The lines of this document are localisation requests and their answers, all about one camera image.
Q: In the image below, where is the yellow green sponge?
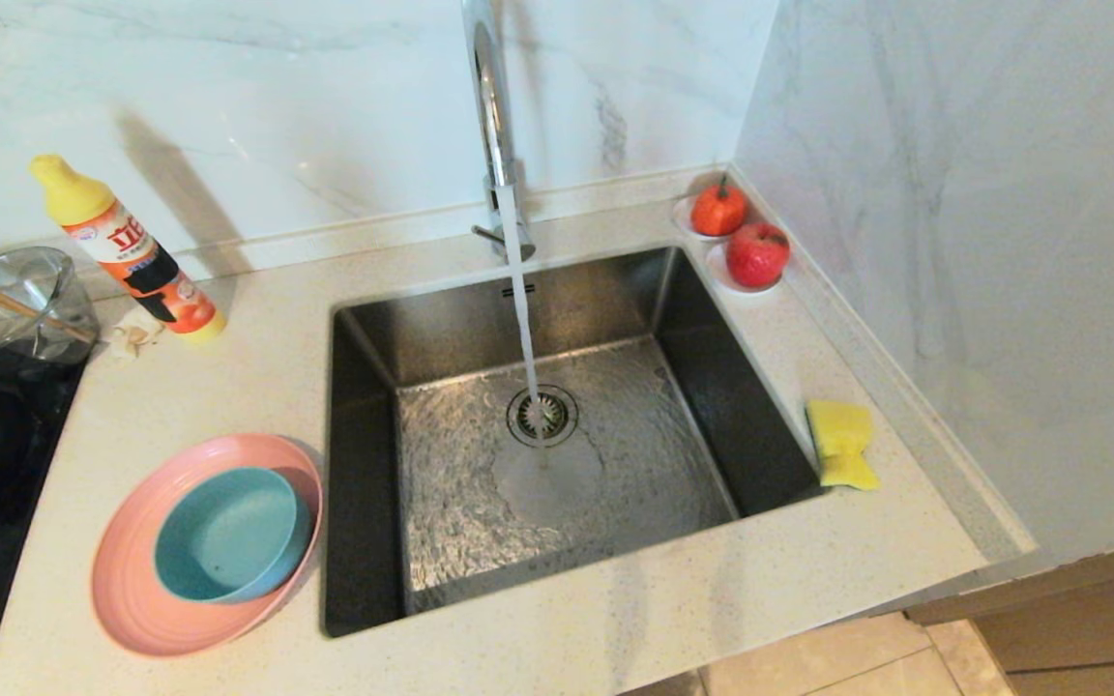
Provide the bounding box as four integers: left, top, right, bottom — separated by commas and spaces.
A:
806, 399, 880, 492

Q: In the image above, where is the yellow-capped dish soap bottle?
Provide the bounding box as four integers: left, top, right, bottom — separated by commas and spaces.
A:
30, 153, 227, 345

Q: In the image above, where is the metal sink drain strainer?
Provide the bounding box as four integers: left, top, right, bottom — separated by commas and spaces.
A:
506, 384, 579, 449

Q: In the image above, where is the stainless steel sink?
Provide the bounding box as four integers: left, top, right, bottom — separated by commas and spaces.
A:
320, 242, 834, 639

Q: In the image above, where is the small white dish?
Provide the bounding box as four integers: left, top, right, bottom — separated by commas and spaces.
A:
707, 240, 788, 294
673, 193, 751, 241

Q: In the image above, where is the orange red tomato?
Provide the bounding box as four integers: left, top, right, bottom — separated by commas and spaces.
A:
691, 174, 749, 238

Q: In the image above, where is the red apple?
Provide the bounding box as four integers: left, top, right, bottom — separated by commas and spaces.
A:
726, 220, 792, 289

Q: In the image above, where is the chrome faucet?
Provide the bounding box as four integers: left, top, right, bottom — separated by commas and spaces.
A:
458, 0, 537, 263

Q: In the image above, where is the teal bowl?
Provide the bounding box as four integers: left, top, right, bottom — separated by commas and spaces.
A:
153, 467, 313, 605

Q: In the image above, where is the crumpled white paper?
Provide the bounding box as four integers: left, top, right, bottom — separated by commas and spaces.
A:
107, 309, 167, 361

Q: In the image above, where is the pink plate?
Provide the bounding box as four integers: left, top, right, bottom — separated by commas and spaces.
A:
91, 433, 324, 659

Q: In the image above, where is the clear glass bowl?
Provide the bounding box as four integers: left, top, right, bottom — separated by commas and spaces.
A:
0, 246, 101, 374

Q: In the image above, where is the light wooden cabinet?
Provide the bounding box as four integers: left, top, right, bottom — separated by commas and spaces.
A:
905, 534, 1114, 696

